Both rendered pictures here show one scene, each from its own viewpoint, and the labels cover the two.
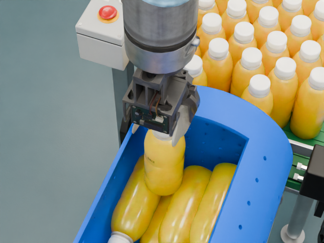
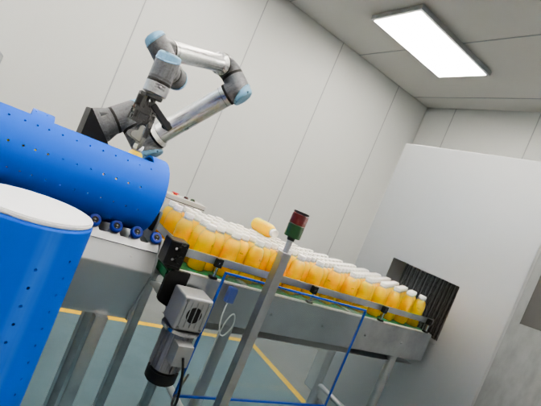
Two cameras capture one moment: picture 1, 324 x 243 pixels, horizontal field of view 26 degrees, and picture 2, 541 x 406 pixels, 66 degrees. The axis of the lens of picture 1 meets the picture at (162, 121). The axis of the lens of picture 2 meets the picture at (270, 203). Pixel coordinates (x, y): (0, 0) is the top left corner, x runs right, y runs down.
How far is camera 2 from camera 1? 1.65 m
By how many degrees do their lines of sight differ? 62
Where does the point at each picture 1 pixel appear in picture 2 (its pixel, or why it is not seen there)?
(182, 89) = (147, 110)
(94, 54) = not seen: hidden behind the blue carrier
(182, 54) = (153, 84)
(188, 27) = (159, 74)
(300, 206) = not seen: outside the picture
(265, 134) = (161, 170)
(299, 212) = not seen: outside the picture
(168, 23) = (155, 66)
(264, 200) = (134, 171)
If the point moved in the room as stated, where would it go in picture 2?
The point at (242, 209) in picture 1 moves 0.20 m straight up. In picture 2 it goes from (123, 156) to (146, 102)
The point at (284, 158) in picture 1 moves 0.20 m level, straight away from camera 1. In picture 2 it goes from (158, 184) to (205, 201)
